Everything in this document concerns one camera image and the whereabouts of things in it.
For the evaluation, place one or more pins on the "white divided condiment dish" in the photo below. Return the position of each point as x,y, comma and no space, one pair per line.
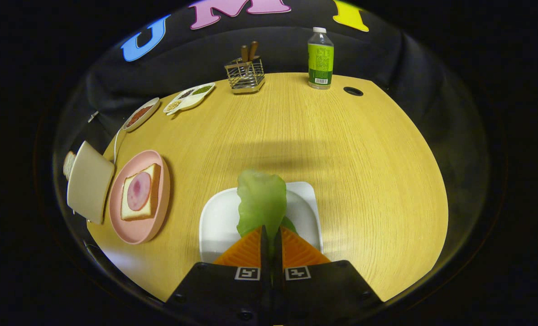
192,100

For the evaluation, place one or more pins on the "pink ham slice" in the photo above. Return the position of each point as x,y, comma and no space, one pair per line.
139,191

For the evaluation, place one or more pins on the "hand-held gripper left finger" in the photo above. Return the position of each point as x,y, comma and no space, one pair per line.
264,258

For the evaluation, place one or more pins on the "white square plate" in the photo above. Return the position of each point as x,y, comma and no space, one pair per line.
219,222

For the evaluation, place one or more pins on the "plain bread slice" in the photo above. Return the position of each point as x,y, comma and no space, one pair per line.
69,164

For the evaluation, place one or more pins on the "green label plastic bottle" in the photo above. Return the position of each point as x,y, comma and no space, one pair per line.
320,59

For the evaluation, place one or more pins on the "black backdrop cloth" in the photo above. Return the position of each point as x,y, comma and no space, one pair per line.
278,45

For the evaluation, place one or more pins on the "round cream plate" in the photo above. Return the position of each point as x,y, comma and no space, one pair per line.
155,103

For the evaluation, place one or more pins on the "pink round plate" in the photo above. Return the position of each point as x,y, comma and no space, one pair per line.
137,228

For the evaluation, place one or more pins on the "brown meat pieces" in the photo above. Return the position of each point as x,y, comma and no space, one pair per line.
138,116

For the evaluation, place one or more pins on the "white toaster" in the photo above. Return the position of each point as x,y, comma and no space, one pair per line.
90,181

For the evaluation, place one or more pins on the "silver cloth clip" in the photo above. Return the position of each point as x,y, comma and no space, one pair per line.
93,117

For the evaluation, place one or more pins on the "green lettuce leaf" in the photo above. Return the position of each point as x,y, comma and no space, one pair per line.
260,199

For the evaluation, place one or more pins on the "toast slice with crust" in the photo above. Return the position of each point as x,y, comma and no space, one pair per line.
133,210

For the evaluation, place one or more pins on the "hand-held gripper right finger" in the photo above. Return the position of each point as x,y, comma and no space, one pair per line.
277,262

